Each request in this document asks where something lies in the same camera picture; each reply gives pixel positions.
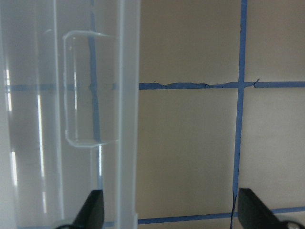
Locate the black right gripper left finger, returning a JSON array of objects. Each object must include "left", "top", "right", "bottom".
[{"left": 70, "top": 189, "right": 105, "bottom": 229}]

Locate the clear plastic box lid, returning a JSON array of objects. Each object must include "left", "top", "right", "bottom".
[{"left": 0, "top": 0, "right": 141, "bottom": 229}]

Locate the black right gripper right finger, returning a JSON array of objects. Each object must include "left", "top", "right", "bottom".
[{"left": 238, "top": 188, "right": 283, "bottom": 229}]

